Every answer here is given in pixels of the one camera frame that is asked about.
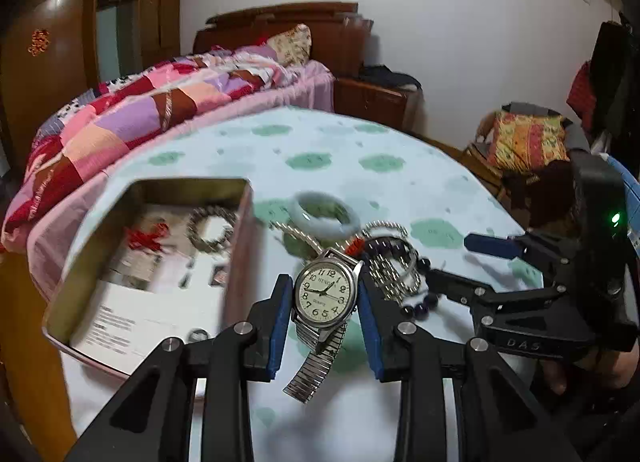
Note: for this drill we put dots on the silver wristwatch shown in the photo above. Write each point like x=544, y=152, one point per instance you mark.
x=325, y=292

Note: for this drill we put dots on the wooden nightstand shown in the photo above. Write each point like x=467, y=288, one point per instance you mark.
x=370, y=104

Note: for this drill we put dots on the wooden chair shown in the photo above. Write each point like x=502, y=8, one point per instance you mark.
x=530, y=192

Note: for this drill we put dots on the pink metal tin box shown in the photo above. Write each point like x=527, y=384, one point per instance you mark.
x=239, y=262

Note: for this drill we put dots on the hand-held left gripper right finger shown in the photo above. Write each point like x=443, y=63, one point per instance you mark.
x=372, y=337

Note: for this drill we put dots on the hanging clothes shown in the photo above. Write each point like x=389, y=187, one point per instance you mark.
x=610, y=71

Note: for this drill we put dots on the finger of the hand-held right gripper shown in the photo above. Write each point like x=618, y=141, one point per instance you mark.
x=450, y=284
x=487, y=247

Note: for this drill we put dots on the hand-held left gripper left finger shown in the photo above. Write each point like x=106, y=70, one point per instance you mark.
x=280, y=327

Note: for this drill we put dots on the small red charm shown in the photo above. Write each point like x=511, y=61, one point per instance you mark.
x=355, y=246

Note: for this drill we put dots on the patchwork quilt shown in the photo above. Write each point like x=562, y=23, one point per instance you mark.
x=125, y=116

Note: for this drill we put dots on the dark clothes pile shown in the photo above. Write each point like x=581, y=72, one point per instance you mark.
x=387, y=75

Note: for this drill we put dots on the pink bedsheet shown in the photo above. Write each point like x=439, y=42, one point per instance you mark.
x=310, y=86

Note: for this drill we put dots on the red knot charm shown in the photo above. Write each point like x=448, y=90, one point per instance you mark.
x=145, y=237

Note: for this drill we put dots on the wooden headboard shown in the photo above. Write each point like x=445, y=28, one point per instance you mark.
x=325, y=26

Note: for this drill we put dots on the floral cushion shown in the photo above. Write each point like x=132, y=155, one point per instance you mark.
x=530, y=139

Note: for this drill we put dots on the person's right hand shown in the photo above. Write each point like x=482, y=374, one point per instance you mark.
x=625, y=372

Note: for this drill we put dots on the floral pillow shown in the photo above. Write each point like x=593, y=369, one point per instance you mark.
x=292, y=44

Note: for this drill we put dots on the red paper decoration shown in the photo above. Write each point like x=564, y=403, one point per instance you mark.
x=38, y=42

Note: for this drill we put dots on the white booklet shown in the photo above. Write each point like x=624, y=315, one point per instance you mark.
x=150, y=327

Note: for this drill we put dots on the pale jade bangle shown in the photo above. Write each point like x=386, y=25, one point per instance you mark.
x=300, y=212

